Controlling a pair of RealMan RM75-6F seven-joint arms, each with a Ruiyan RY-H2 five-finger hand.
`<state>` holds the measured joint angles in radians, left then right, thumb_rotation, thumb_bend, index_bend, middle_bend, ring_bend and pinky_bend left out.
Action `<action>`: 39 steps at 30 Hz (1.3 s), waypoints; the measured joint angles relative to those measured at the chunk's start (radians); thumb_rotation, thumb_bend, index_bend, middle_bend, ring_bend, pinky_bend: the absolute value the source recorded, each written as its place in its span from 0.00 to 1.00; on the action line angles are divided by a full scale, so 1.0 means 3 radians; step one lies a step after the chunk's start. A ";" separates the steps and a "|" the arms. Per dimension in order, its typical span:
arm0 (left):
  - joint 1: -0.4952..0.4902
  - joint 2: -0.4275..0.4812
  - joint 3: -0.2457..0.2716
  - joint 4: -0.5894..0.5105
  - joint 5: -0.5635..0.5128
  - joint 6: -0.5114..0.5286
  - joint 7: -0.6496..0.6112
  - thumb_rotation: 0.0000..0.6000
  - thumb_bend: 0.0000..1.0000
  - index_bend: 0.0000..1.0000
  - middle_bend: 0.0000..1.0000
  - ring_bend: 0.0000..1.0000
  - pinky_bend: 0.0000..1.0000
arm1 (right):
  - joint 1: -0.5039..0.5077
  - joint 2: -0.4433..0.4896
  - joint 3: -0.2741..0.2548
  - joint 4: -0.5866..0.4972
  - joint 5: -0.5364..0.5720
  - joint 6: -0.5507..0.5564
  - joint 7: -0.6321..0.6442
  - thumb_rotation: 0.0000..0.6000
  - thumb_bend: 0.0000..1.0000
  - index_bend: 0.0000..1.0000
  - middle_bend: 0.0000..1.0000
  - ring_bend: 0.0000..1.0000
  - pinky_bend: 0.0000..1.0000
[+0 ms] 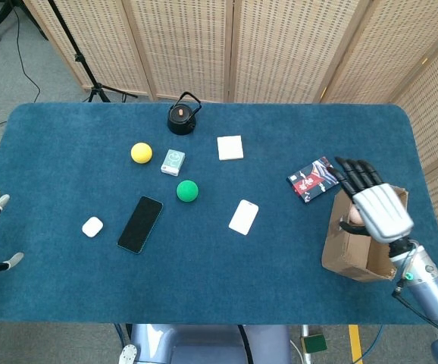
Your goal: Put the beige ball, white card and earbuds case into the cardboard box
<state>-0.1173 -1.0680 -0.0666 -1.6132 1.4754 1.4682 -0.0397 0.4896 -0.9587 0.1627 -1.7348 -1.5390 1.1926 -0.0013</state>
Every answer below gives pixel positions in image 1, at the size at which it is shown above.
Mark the black smartphone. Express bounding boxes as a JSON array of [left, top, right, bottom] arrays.
[[117, 195, 164, 255]]

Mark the yellow foam ball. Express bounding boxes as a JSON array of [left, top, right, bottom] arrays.
[[130, 142, 154, 165]]

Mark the thin black floor cable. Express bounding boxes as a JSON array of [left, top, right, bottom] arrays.
[[12, 5, 42, 103]]

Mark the woven wicker folding screen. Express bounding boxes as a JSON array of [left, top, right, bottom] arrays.
[[23, 0, 438, 297]]

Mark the green foam ball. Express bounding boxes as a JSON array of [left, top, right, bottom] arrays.
[[176, 180, 199, 203]]

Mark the white earbuds case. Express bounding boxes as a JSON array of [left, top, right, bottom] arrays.
[[81, 216, 105, 239]]

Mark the white rectangular card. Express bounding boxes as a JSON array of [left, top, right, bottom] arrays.
[[228, 199, 260, 237]]

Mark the cardboard box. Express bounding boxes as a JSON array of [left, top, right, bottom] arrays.
[[321, 185, 409, 282]]

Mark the silver metal post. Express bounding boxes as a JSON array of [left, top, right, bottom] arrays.
[[300, 325, 314, 364]]

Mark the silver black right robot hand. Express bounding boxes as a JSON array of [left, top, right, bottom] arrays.
[[328, 155, 414, 243]]

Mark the red black card pack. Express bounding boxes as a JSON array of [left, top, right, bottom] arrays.
[[286, 156, 343, 204]]

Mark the black cast iron teapot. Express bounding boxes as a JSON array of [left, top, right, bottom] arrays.
[[167, 91, 202, 136]]

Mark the pale sticky note pad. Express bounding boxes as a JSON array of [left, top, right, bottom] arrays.
[[216, 135, 245, 162]]

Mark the blue felt table cover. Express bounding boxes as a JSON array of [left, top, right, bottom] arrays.
[[0, 102, 438, 325]]

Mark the blue grey robot torso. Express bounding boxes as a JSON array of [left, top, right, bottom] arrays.
[[118, 324, 292, 364]]

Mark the black tripod stand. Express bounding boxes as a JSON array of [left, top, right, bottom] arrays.
[[47, 0, 139, 103]]

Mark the green yellow block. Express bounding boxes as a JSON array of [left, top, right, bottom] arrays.
[[300, 333, 328, 354]]

